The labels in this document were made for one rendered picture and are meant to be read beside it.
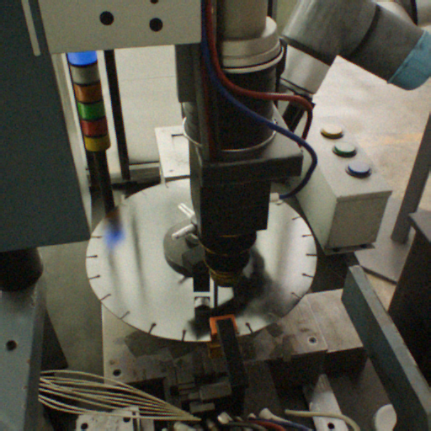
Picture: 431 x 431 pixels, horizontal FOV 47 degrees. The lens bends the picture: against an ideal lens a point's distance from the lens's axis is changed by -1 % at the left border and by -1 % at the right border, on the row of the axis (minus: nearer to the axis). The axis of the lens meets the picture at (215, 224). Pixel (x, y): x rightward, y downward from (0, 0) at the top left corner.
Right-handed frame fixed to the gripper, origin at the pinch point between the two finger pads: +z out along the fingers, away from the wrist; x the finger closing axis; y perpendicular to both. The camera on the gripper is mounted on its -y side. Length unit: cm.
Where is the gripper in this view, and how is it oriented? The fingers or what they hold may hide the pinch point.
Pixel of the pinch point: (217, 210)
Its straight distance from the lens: 73.0
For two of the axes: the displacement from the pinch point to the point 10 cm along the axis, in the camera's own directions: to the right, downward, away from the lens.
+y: 3.2, 4.8, -8.2
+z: -4.3, 8.4, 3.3
